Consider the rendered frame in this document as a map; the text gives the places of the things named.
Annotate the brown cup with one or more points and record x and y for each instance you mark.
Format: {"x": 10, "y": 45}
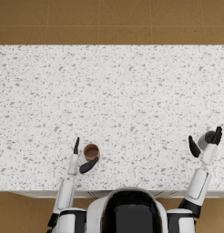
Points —
{"x": 91, "y": 152}

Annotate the robot body with dark head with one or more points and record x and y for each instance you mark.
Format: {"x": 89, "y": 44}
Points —
{"x": 131, "y": 210}

